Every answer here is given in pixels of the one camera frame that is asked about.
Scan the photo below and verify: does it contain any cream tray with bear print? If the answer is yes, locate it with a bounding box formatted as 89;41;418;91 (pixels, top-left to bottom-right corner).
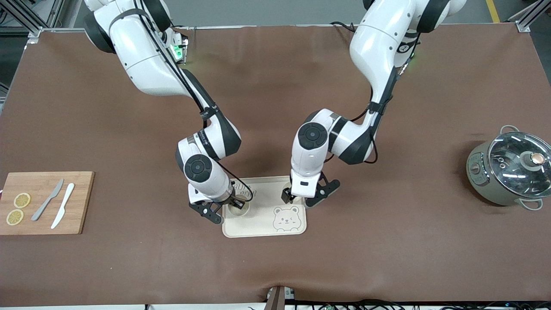
222;175;307;238

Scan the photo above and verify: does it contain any brown table mat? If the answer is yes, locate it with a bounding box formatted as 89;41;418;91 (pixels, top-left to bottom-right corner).
0;24;551;307

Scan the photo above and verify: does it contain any metal table clamp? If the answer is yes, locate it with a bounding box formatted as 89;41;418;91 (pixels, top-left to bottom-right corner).
264;285;296;310

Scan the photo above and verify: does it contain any wooden cutting board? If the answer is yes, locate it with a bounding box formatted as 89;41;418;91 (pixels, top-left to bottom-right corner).
0;171;95;236

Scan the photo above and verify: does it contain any white plastic knife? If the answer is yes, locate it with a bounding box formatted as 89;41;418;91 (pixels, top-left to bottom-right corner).
50;183;75;229

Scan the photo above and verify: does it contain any grey plastic knife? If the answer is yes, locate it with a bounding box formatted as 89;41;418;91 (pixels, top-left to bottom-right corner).
31;179;65;222

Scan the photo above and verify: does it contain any grey pot glass lid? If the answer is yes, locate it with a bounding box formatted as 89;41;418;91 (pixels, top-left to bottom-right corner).
466;125;551;211

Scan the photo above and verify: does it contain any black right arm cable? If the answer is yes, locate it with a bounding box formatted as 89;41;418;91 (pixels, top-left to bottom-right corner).
133;0;242;192

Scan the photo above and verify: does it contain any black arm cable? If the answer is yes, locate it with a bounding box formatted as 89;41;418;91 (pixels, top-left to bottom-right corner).
323;32;421;165
133;0;242;192

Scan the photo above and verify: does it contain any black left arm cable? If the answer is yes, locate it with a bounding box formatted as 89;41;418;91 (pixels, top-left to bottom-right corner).
323;32;421;165

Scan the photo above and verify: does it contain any black base cable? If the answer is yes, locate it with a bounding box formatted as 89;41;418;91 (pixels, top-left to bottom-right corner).
329;21;359;33

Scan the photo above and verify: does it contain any aluminium frame profile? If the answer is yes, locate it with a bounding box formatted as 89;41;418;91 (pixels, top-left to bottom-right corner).
504;0;551;33
0;0;84;40

